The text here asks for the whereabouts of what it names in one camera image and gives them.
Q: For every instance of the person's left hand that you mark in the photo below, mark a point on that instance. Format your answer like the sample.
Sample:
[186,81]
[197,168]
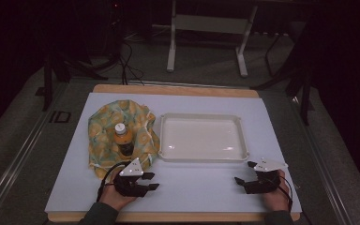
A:
[114,197]

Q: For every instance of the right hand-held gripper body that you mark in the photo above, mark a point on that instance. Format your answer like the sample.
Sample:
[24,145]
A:
[262,182]

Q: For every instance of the yellow patterned cloth bag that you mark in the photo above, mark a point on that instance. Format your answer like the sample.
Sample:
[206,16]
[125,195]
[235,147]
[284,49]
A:
[104,146]

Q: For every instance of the white table mat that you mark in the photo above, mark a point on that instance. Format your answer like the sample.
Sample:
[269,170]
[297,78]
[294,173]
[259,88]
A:
[184,187]

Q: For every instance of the dark metal stand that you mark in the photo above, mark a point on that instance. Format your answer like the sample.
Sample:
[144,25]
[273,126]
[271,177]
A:
[48,81]
[304,93]

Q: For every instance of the person's right hand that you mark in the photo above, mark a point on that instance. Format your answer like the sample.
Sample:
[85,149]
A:
[276,198]

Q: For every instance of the orange drink bottle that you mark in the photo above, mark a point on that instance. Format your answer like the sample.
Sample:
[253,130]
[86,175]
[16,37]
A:
[124,140]

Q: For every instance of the white metal table frame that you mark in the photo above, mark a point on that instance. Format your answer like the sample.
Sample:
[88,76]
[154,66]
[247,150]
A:
[211,23]

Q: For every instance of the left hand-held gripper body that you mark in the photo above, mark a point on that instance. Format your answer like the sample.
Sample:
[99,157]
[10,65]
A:
[130,184]

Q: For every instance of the white plastic tray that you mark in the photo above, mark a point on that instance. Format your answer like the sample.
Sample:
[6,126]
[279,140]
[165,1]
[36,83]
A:
[201,139]

